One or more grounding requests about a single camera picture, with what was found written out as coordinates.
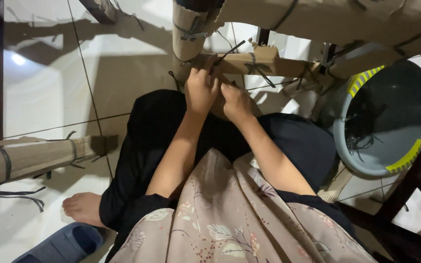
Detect person's left hand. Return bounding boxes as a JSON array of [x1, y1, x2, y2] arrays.
[[184, 55, 221, 116]]

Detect person's right hand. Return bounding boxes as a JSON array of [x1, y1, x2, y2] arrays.
[[220, 82, 257, 123]]

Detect dark plastic strap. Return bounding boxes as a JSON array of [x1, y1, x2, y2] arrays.
[[213, 40, 246, 66]]

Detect cardboard-wrapped furniture crossbar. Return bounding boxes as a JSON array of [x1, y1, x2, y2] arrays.
[[192, 45, 330, 96]]

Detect black trousers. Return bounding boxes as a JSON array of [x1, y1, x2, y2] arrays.
[[99, 89, 357, 263]]

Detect dark wooden slanted bar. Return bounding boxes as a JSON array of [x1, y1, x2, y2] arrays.
[[78, 0, 118, 25]]

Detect beige floral dress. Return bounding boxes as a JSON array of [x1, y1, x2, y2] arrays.
[[109, 148, 378, 263]]

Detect large cardboard-wrapped furniture panel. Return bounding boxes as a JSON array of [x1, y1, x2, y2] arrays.
[[216, 0, 421, 79]]

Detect person's bare foot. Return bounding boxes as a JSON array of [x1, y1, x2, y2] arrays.
[[62, 192, 106, 228]]

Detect cardboard-wrapped furniture leg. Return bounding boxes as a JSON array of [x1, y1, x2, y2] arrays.
[[0, 134, 119, 193]]

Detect blue rubber slipper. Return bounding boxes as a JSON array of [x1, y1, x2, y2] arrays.
[[11, 222, 105, 263]]

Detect cardboard-wrapped upright furniture post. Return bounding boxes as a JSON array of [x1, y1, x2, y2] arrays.
[[172, 0, 226, 86]]

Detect knotted dark strap on crossbar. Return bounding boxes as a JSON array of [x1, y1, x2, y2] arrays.
[[243, 52, 277, 89]]

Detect knotted dark strap on post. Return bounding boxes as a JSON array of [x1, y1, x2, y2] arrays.
[[172, 15, 208, 42]]

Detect heap of black strap scraps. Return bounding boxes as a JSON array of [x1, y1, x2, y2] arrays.
[[344, 93, 384, 163]]

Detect grey basin with yellow handles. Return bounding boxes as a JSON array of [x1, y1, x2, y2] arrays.
[[332, 59, 421, 179]]

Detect dark wooden chair frame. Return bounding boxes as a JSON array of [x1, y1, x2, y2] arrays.
[[336, 47, 421, 263]]

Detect dark strap trailing on floor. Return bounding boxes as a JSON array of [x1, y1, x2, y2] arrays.
[[0, 186, 47, 213]]

